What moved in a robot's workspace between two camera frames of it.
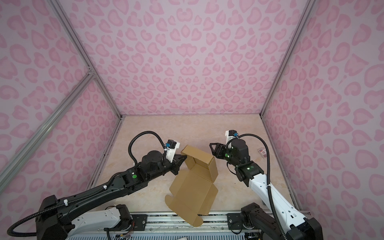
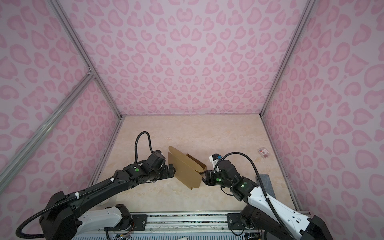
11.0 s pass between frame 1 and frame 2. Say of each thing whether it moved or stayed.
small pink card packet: stayed
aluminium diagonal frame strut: stayed
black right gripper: moved
